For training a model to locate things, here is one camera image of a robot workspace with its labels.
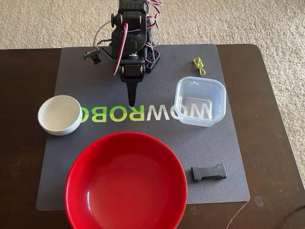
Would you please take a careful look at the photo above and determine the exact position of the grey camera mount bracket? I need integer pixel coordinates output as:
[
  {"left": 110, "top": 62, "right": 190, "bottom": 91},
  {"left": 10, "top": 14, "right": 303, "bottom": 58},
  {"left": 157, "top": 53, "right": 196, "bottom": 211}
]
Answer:
[{"left": 99, "top": 47, "right": 120, "bottom": 63}]

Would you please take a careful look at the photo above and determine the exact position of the grey cable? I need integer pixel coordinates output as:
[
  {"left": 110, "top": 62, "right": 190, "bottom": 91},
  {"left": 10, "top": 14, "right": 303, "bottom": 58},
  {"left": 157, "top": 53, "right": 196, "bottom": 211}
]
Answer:
[{"left": 93, "top": 20, "right": 114, "bottom": 46}]

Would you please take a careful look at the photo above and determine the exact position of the small white bowl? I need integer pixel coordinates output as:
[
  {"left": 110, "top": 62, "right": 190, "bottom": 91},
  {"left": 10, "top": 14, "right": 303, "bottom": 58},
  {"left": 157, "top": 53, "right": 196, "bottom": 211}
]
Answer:
[{"left": 37, "top": 94, "right": 83, "bottom": 136}]

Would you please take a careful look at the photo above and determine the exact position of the grey mat with WOWROBO print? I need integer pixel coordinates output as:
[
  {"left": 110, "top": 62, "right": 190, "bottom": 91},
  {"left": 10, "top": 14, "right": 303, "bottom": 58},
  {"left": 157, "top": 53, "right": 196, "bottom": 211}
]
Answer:
[{"left": 35, "top": 43, "right": 251, "bottom": 212}]

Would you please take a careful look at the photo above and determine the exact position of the red white wrist servo cable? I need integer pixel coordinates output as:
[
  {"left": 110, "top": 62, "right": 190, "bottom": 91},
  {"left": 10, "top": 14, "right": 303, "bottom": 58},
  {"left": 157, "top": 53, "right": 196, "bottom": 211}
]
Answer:
[{"left": 111, "top": 21, "right": 129, "bottom": 76}]

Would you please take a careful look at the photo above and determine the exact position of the yellow-green paper clip chain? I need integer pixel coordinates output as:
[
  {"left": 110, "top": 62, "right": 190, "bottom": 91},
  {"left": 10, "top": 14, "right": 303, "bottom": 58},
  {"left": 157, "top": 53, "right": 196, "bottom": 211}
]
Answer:
[{"left": 192, "top": 56, "right": 206, "bottom": 75}]

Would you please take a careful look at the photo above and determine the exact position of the large red bowl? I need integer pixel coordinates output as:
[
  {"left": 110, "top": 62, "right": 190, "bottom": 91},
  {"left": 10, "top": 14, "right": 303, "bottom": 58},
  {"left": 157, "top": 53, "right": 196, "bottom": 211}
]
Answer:
[{"left": 63, "top": 130, "right": 188, "bottom": 229}]

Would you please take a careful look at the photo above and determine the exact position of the black plastic buckle piece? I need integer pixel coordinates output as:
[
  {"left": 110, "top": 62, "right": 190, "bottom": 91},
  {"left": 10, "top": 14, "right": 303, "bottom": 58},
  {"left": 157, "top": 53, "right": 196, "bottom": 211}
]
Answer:
[{"left": 190, "top": 163, "right": 227, "bottom": 183}]

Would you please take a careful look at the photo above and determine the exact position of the clear square plastic container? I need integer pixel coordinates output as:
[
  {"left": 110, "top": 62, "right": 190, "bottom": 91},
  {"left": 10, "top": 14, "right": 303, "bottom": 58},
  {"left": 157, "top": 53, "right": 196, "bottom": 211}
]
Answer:
[{"left": 174, "top": 76, "right": 226, "bottom": 128}]

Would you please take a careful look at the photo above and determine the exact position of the red white shoulder wire bundle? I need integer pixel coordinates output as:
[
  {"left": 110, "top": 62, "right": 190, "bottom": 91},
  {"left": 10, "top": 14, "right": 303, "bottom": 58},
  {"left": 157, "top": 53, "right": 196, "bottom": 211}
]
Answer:
[{"left": 145, "top": 0, "right": 163, "bottom": 48}]

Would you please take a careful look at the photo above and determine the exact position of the black perforated arm base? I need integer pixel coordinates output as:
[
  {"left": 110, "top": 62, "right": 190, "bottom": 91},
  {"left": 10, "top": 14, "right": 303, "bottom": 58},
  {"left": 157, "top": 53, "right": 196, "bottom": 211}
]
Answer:
[{"left": 142, "top": 44, "right": 161, "bottom": 73}]

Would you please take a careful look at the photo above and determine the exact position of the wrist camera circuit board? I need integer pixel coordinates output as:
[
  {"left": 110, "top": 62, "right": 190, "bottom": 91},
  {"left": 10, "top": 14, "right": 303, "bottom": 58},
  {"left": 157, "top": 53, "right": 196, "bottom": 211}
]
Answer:
[{"left": 82, "top": 48, "right": 102, "bottom": 65}]

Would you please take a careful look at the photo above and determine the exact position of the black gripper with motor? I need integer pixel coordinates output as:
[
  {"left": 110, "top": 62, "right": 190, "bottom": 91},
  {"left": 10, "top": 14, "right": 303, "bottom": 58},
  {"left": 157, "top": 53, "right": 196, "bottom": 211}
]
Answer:
[{"left": 118, "top": 56, "right": 146, "bottom": 107}]

